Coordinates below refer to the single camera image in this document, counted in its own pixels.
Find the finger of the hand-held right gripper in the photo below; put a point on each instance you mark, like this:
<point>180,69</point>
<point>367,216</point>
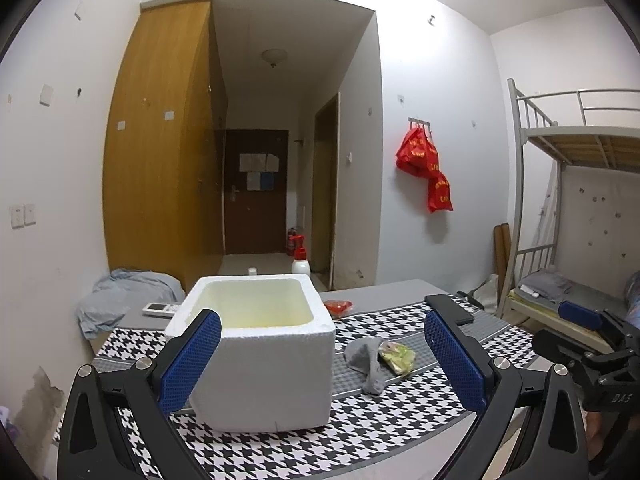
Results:
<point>555,346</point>
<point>582,312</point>

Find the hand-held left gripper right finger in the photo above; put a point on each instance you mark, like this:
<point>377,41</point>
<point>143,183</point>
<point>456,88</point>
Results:
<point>452,360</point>

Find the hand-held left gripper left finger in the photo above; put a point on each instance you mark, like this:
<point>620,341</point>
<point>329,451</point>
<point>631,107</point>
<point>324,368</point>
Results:
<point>192,360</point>

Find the white foam box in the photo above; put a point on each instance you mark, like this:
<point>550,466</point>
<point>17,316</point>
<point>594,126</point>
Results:
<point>270,360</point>

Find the grey folded cloth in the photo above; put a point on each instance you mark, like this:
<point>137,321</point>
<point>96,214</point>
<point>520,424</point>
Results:
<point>550,282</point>

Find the black flat device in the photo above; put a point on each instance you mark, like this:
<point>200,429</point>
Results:
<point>464,317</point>

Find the yellow-green snack packet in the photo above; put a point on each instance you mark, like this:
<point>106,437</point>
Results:
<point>397,357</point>

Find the white remote control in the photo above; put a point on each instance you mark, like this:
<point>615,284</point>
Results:
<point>161,308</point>

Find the white plastic bag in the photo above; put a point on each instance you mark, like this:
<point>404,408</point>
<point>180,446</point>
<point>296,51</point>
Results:
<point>485,292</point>

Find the grey sock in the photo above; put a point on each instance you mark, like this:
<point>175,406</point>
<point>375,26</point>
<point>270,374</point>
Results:
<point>365,360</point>

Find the black and white houndstooth blanket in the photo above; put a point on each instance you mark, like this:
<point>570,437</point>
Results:
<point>390,425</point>

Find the blue-grey crumpled cloth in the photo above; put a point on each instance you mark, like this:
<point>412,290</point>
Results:
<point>125,295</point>

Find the tan wooden boards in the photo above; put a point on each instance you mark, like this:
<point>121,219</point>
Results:
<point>502,250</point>

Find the red snack packet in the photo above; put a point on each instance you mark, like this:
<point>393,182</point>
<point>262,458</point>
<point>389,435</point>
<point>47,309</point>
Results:
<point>338,308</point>

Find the white spray bottle red cap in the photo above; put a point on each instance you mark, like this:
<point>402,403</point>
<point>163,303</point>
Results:
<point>301,264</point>

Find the red fire extinguisher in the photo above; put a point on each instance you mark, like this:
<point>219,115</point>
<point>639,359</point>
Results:
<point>292,242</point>

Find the dark brown door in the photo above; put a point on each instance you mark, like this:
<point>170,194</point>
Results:
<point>260,220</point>

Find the white metal bunk bed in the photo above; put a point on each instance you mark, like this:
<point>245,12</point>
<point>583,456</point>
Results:
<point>575,140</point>

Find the wooden wardrobe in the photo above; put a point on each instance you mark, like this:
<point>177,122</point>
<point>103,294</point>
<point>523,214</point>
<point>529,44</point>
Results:
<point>160,185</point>

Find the pale blue paper notice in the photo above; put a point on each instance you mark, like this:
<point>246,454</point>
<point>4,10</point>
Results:
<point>260,181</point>

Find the white paper notice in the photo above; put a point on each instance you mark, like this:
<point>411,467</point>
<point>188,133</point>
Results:
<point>272,163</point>
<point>251,162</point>

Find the red plastic bags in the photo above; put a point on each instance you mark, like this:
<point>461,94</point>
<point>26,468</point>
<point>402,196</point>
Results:
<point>420,155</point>

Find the wooden side door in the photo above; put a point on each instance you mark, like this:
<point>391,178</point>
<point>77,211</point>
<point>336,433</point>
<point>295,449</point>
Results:
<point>325,195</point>

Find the round ceiling lamp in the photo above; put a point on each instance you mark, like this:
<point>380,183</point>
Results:
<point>275,56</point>

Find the white wall switch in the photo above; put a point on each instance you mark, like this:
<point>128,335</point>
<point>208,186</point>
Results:
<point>30,214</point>

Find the white wall socket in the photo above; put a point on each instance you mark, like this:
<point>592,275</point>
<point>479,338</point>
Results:
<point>17,216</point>

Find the metal wall hook rack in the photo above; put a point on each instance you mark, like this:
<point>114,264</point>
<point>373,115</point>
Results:
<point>419,122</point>

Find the white wall box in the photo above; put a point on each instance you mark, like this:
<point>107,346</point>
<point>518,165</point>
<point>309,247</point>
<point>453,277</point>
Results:
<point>46,95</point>

